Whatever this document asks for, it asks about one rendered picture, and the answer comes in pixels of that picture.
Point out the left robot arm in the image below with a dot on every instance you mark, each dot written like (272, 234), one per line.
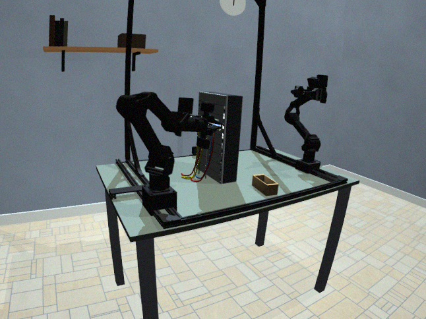
(311, 141)

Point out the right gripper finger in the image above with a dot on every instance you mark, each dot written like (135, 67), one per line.
(213, 129)
(214, 121)

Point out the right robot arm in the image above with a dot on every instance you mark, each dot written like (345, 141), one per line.
(133, 108)

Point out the open tan cardboard box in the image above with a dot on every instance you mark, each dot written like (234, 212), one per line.
(265, 185)

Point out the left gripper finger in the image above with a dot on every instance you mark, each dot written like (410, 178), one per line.
(295, 92)
(314, 95)

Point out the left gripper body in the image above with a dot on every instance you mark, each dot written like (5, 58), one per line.
(321, 93)

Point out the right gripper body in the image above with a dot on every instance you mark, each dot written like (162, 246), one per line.
(201, 124)

